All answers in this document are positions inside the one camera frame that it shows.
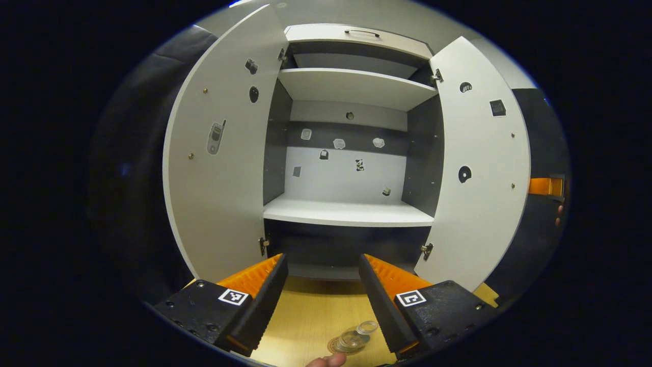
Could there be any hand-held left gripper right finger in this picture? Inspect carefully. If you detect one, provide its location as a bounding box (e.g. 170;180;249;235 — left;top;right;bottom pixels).
358;253;500;358

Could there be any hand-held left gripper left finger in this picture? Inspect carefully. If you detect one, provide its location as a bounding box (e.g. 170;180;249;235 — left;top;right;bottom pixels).
152;253;289;357

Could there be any clear plastic bottle green label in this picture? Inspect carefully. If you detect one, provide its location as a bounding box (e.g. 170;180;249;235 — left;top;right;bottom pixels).
334;320;378;353

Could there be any round brown coaster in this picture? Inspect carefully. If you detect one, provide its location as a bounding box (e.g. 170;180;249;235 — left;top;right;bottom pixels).
328;336;367;355

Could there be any white door black cat sticker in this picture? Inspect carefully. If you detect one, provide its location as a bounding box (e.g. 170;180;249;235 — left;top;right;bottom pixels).
414;36;531;292

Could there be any white grey cabinet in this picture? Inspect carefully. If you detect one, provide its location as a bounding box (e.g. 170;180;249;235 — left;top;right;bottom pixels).
262;24;445;281

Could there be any white cabinet shelf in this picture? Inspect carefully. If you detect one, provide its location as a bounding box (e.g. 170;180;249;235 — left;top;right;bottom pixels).
278;68;439;112

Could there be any white drawer front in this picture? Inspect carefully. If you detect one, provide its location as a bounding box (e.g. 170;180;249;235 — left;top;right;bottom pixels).
284;24;433;60

